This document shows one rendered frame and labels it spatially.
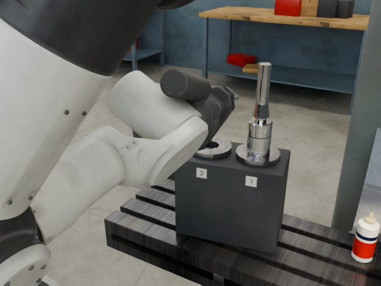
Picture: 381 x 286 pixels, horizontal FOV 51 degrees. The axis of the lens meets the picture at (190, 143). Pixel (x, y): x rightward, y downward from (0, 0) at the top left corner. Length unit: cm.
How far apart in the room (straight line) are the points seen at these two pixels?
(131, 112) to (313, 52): 467
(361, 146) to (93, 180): 87
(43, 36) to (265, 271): 69
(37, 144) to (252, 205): 61
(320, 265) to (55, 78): 73
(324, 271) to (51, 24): 74
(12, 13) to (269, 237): 71
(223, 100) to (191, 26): 501
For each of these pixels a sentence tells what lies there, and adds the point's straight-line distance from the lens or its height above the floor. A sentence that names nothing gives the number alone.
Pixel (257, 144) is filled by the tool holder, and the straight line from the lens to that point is 79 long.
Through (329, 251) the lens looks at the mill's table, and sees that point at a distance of 92.
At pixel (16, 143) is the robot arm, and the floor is 138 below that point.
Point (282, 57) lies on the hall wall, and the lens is 522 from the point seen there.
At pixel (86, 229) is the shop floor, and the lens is 251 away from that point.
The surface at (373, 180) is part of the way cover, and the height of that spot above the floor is 96.
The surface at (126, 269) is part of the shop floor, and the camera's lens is 221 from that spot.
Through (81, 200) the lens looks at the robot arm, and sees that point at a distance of 41.
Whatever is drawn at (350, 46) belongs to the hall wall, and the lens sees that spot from 502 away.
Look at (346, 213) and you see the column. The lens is 126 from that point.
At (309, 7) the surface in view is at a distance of 455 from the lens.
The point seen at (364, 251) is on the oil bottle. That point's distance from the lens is 89.
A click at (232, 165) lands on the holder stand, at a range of 79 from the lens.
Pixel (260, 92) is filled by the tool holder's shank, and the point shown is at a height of 125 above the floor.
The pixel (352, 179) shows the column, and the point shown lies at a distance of 121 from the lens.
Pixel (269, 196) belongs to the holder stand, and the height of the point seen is 106.
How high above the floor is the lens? 148
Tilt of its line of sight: 25 degrees down
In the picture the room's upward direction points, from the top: straight up
